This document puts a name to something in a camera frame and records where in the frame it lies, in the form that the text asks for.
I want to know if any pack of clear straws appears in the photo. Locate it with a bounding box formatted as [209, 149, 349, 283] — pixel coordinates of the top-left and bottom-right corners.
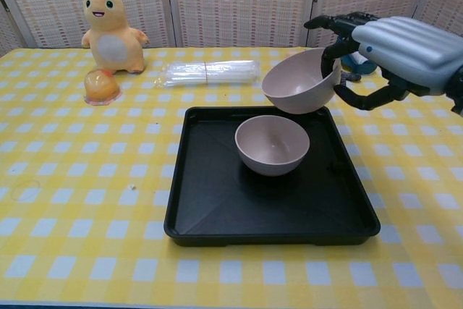
[154, 59, 262, 89]

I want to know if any black square plastic tray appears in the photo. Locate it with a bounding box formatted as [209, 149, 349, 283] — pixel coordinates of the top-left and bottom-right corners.
[163, 104, 381, 247]

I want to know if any yellow plush dinosaur toy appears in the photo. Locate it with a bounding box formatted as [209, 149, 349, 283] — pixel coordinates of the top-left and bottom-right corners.
[80, 0, 150, 75]

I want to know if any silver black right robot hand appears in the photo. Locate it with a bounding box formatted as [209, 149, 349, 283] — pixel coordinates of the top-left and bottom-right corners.
[303, 12, 463, 111]

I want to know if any yellow checked tablecloth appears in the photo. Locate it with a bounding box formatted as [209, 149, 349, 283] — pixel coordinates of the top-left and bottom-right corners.
[0, 46, 463, 309]

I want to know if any yellow jelly cup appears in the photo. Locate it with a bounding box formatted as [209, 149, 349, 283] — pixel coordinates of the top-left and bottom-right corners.
[83, 69, 121, 106]

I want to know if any teal lint roller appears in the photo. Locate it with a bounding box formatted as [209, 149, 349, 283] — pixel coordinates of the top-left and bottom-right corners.
[341, 51, 377, 75]

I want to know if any pale pink plastic bowl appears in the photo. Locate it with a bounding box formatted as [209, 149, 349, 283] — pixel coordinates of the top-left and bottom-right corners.
[261, 47, 342, 115]
[234, 114, 311, 177]

